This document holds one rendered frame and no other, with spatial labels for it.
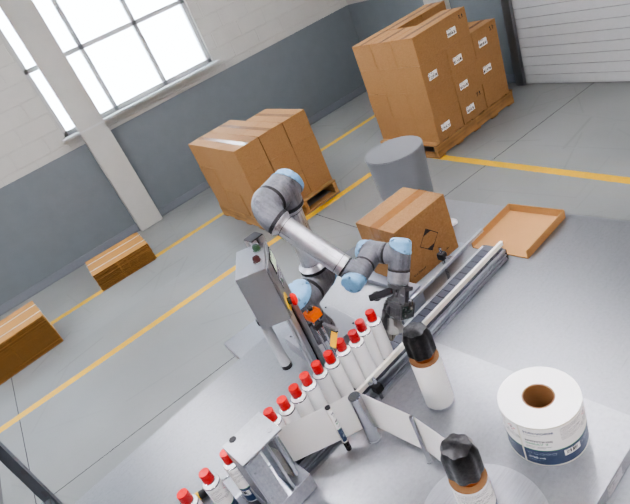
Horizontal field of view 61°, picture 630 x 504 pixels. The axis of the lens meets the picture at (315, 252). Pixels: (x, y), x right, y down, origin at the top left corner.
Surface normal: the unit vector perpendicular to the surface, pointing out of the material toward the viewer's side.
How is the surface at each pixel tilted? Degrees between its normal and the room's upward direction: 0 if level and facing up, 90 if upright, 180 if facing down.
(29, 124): 90
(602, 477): 0
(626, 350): 0
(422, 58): 90
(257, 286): 90
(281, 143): 90
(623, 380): 0
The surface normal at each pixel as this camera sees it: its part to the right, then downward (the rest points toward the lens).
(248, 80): 0.54, 0.23
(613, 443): -0.36, -0.80
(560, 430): 0.10, 0.47
